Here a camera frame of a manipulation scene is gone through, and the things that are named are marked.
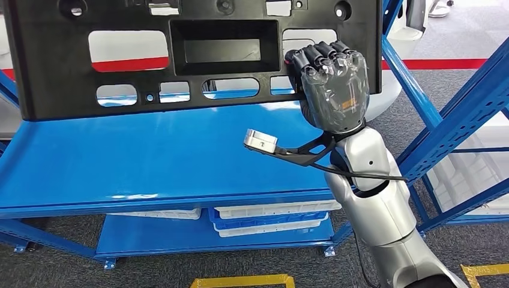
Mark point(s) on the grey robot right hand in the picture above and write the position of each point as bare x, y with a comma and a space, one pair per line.
338, 95

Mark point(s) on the black plastic panel part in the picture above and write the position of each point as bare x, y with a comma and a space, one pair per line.
59, 59

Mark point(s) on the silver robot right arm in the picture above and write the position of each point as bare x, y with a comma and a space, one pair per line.
377, 210

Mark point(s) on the white round floor base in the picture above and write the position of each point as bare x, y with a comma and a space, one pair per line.
439, 8

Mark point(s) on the blue plastic bin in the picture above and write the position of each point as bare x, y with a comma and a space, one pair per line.
270, 219

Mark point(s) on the large white plastic bin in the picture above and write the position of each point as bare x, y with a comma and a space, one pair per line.
477, 179

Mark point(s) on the yellow floor tape square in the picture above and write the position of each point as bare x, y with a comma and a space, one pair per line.
242, 281
485, 270

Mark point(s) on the red barrier belt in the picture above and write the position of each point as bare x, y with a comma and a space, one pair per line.
131, 63

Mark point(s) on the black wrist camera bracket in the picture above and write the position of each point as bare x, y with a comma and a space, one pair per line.
306, 157

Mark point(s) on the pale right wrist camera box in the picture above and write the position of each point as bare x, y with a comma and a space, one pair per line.
260, 140

